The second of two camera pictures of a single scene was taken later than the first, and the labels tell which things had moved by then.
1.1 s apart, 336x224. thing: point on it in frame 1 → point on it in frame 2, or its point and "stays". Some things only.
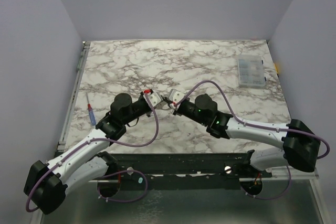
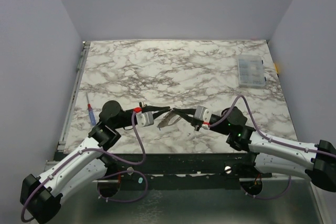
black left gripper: (142, 97) → (153, 109)
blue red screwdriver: (92, 115) stays
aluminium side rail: (73, 95) stays
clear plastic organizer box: (251, 71) stays
